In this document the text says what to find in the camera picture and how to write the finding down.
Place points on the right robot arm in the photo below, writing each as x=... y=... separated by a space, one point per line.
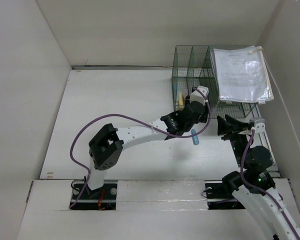
x=253 y=185

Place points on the green wire mesh organizer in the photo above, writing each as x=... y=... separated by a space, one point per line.
x=190 y=69

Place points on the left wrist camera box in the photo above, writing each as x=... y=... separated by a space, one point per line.
x=200 y=94

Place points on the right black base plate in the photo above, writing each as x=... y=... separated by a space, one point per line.
x=218 y=198

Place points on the yellow highlighter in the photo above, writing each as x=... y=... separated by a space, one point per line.
x=180 y=101

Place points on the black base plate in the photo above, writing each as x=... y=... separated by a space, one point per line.
x=101 y=199
x=218 y=198

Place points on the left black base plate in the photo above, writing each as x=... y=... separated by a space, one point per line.
x=101 y=199

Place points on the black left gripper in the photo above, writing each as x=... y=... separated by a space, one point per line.
x=202 y=119

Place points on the light blue highlighter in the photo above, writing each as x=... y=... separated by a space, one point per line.
x=174 y=88

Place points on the dark blue highlighter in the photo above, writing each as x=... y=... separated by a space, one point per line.
x=195 y=138

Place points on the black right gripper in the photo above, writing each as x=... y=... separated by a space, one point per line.
x=229 y=124

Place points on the white foam front board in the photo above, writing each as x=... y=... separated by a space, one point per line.
x=161 y=195

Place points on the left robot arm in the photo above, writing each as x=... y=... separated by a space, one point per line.
x=107 y=145

